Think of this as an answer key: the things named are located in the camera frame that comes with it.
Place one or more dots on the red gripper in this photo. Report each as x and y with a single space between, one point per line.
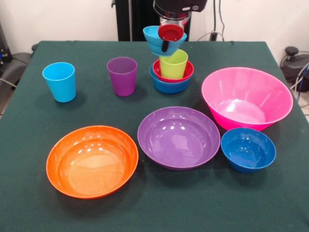
170 32

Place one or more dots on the light blue small bowl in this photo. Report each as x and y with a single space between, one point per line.
152 39

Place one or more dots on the lime green plastic cup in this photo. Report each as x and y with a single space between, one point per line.
173 66

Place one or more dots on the red small bowl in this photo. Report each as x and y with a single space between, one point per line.
190 71

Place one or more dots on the blue straight-sided bowl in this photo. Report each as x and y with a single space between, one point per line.
169 88

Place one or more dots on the purple plastic cup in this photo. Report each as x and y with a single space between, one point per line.
122 79

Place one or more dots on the large pink bowl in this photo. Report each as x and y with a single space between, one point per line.
243 89

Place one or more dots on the wide purple bowl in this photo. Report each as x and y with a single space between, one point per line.
178 140

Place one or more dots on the light blue plastic cup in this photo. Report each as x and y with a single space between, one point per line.
61 84

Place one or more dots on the dark blue small bowl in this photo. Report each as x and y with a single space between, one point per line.
248 152

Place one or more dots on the wide orange bowl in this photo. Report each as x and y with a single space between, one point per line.
91 166

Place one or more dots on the dark green tablecloth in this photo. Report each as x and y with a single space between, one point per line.
169 205

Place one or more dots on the black equipment box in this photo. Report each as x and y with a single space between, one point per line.
3 48

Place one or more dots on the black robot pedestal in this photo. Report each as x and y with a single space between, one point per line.
135 21

